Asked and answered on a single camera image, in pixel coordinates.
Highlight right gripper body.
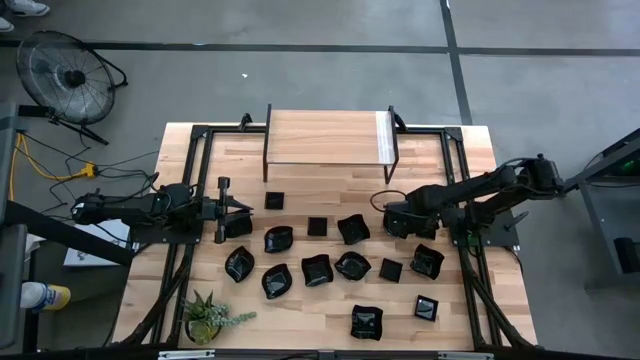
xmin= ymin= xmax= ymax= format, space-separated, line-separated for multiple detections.
xmin=382 ymin=198 xmax=441 ymax=240

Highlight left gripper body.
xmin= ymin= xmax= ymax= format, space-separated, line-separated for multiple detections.
xmin=199 ymin=176 xmax=232 ymax=245

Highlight wavy square black plate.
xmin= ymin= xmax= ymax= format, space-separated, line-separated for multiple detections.
xmin=300 ymin=253 xmax=335 ymax=288
xmin=223 ymin=212 xmax=254 ymax=240
xmin=336 ymin=213 xmax=372 ymax=246
xmin=409 ymin=243 xmax=446 ymax=281
xmin=350 ymin=304 xmax=385 ymax=342

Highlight wooden shelf riser black legs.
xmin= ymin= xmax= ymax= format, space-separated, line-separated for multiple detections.
xmin=262 ymin=103 xmax=401 ymax=185

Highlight green succulent potted plant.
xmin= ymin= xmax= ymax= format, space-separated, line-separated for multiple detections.
xmin=180 ymin=289 xmax=259 ymax=347

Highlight black clamp lever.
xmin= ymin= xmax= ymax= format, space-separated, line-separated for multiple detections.
xmin=502 ymin=211 xmax=530 ymax=232

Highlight white paper sheet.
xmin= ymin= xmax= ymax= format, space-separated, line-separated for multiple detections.
xmin=62 ymin=218 xmax=134 ymax=269

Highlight white yellow wipes canister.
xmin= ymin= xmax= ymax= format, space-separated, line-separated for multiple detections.
xmin=19 ymin=281 xmax=72 ymax=313

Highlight black floor fan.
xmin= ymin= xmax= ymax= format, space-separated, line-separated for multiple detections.
xmin=14 ymin=29 xmax=129 ymax=146

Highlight grey metal cart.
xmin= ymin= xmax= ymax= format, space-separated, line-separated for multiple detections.
xmin=549 ymin=127 xmax=640 ymax=291

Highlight dark grey side table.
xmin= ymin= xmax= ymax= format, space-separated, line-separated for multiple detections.
xmin=0 ymin=102 xmax=135 ymax=354

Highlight black box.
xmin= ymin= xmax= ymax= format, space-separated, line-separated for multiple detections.
xmin=613 ymin=236 xmax=640 ymax=275

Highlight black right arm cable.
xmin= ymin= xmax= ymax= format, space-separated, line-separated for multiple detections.
xmin=369 ymin=188 xmax=409 ymax=214

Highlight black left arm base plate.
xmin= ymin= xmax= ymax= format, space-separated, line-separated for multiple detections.
xmin=130 ymin=219 xmax=205 ymax=245

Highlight black aluminium table frame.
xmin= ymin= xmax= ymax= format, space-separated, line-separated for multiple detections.
xmin=119 ymin=123 xmax=534 ymax=349

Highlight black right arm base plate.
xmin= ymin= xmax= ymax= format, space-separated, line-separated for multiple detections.
xmin=447 ymin=208 xmax=521 ymax=249

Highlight black floor cable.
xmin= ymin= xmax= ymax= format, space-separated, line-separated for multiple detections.
xmin=22 ymin=132 xmax=161 ymax=221

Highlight yellow extension cord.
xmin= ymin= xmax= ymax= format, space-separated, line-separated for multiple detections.
xmin=7 ymin=132 xmax=100 ymax=201

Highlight silver metal bracket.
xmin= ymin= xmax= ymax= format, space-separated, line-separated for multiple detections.
xmin=158 ymin=349 xmax=216 ymax=360
xmin=438 ymin=351 xmax=495 ymax=360

